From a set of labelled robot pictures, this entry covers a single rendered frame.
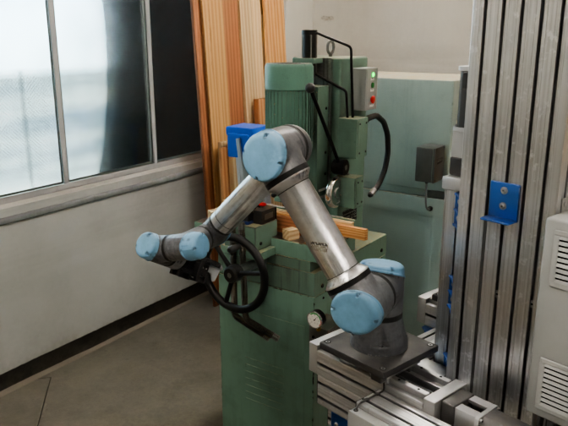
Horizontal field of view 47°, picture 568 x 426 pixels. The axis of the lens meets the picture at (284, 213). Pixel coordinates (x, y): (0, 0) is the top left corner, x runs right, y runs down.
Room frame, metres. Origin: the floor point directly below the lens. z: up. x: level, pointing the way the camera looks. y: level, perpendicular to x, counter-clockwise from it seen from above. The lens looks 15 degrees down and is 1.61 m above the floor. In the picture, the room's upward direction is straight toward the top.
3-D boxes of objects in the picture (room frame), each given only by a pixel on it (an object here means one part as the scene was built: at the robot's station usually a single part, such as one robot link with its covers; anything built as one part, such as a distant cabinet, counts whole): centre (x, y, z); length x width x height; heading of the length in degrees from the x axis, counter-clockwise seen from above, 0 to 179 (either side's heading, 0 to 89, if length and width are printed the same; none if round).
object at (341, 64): (2.64, -0.18, 1.16); 0.22 x 0.22 x 0.72; 56
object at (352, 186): (2.47, -0.25, 1.02); 0.09 x 0.07 x 0.12; 56
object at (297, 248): (2.33, 0.07, 0.87); 0.61 x 0.30 x 0.06; 56
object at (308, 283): (2.50, -0.09, 0.76); 0.57 x 0.45 x 0.09; 146
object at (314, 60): (2.52, -0.10, 1.54); 0.08 x 0.08 x 0.17; 56
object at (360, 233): (2.37, -0.07, 0.92); 0.54 x 0.02 x 0.04; 56
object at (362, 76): (2.59, -0.32, 1.40); 0.10 x 0.06 x 0.16; 146
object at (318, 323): (2.08, -0.11, 0.65); 0.06 x 0.04 x 0.08; 56
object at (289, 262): (2.35, 0.02, 0.82); 0.40 x 0.21 x 0.04; 56
